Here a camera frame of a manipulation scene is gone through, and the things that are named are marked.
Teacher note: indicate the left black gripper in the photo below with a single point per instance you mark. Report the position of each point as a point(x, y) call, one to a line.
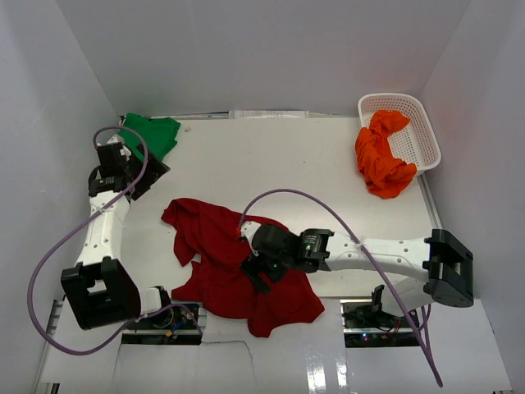
point(153, 171)

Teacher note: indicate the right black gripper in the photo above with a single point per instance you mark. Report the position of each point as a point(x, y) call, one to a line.
point(253, 264)

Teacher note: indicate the red t-shirt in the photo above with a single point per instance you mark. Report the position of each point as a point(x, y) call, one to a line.
point(207, 239)

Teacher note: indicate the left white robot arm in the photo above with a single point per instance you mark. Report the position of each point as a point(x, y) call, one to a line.
point(99, 289)

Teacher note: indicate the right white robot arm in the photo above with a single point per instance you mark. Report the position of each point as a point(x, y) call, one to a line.
point(438, 268)

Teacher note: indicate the green folded t-shirt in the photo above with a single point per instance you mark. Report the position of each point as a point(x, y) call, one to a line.
point(159, 134)

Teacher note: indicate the white paper sheet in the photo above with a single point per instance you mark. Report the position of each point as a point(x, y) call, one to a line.
point(267, 114)

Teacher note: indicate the orange crumpled t-shirt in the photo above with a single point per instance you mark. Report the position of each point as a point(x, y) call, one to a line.
point(384, 175)

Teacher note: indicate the white perforated plastic basket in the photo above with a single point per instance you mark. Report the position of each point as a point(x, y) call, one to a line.
point(416, 143)

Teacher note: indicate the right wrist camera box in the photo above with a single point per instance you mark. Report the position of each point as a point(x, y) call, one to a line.
point(248, 230)

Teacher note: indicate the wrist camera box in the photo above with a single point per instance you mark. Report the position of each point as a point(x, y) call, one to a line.
point(118, 143)
point(248, 230)

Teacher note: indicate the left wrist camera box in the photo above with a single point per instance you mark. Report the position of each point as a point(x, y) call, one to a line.
point(118, 143)

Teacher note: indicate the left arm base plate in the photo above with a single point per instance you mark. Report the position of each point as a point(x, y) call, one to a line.
point(177, 327)

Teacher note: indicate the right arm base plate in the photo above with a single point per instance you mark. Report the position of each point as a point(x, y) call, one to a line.
point(366, 325)

